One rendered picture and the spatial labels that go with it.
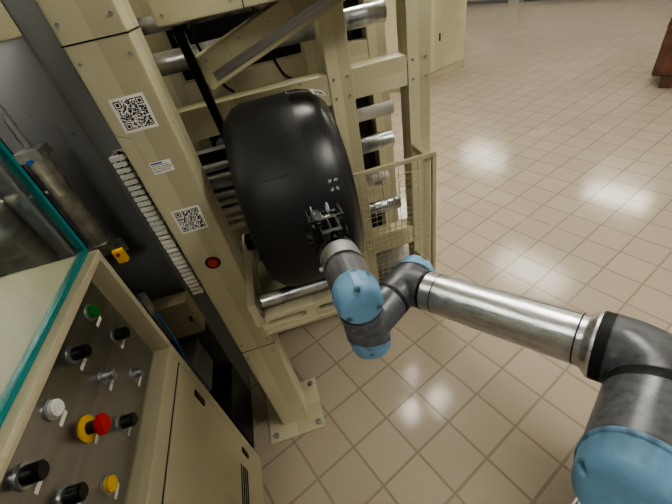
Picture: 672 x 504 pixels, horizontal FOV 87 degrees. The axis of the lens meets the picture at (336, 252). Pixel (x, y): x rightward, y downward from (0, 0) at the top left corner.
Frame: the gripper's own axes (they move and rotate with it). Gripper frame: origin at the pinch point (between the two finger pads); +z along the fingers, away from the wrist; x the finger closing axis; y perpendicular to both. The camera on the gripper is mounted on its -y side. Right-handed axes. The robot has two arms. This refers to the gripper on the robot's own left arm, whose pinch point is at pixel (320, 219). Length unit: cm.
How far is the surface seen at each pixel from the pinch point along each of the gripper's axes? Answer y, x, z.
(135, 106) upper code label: 30.6, 32.5, 16.6
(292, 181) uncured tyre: 9.3, 3.9, 4.0
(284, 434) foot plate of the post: -120, 38, 28
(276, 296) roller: -30.4, 17.9, 15.8
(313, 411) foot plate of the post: -120, 23, 34
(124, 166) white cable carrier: 17, 43, 23
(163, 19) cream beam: 46, 24, 41
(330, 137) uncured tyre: 15.4, -7.7, 9.4
